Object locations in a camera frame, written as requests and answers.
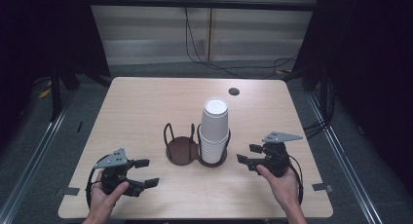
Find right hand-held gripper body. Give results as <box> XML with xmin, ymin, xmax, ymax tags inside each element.
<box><xmin>256</xmin><ymin>131</ymin><xmax>304</xmax><ymax>178</ymax></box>

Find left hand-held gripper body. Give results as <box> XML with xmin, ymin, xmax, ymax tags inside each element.
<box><xmin>94</xmin><ymin>147</ymin><xmax>146</xmax><ymax>198</ymax></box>

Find stack of white paper cups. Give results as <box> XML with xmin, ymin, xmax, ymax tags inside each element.
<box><xmin>198</xmin><ymin>96</ymin><xmax>231</xmax><ymax>165</ymax></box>

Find brown wire cup holder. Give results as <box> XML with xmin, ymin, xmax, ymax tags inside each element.
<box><xmin>163</xmin><ymin>122</ymin><xmax>232</xmax><ymax>168</ymax></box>

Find person's right hand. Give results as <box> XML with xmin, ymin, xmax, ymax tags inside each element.
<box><xmin>255</xmin><ymin>164</ymin><xmax>302</xmax><ymax>211</ymax></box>

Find person's left hand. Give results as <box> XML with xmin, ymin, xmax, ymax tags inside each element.
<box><xmin>89</xmin><ymin>169</ymin><xmax>131</xmax><ymax>219</ymax></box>

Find grey tape strip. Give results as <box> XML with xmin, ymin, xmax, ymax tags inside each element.
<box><xmin>312</xmin><ymin>182</ymin><xmax>334</xmax><ymax>193</ymax></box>
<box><xmin>62</xmin><ymin>186</ymin><xmax>81</xmax><ymax>197</ymax></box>

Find black metal stand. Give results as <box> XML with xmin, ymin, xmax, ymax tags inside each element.
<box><xmin>49</xmin><ymin>64</ymin><xmax>63</xmax><ymax>123</ymax></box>

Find yellow floor object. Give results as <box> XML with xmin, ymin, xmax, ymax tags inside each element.
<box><xmin>37</xmin><ymin>87</ymin><xmax>53</xmax><ymax>100</ymax></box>

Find black curtain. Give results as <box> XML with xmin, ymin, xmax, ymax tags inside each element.
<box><xmin>0</xmin><ymin>0</ymin><xmax>111</xmax><ymax>154</ymax></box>
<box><xmin>293</xmin><ymin>0</ymin><xmax>413</xmax><ymax>196</ymax></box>

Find black horizontal metal bar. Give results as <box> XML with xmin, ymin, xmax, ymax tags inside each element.
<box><xmin>87</xmin><ymin>0</ymin><xmax>319</xmax><ymax>13</ymax></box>

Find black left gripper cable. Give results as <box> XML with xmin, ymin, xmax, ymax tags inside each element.
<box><xmin>85</xmin><ymin>154</ymin><xmax>110</xmax><ymax>209</ymax></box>

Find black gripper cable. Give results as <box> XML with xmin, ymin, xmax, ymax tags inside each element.
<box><xmin>287</xmin><ymin>155</ymin><xmax>305</xmax><ymax>206</ymax></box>
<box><xmin>85</xmin><ymin>154</ymin><xmax>110</xmax><ymax>209</ymax></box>

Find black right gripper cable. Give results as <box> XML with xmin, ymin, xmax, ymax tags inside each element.
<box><xmin>287</xmin><ymin>155</ymin><xmax>305</xmax><ymax>206</ymax></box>

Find black cable bundle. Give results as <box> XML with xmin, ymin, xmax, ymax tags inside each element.
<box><xmin>302</xmin><ymin>77</ymin><xmax>335</xmax><ymax>140</ymax></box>

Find metal floor rail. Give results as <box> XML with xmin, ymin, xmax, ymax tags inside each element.
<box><xmin>306</xmin><ymin>93</ymin><xmax>386</xmax><ymax>224</ymax></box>
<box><xmin>0</xmin><ymin>96</ymin><xmax>74</xmax><ymax>224</ymax></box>

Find black floor cable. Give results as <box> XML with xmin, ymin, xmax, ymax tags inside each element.
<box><xmin>183</xmin><ymin>7</ymin><xmax>300</xmax><ymax>80</ymax></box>

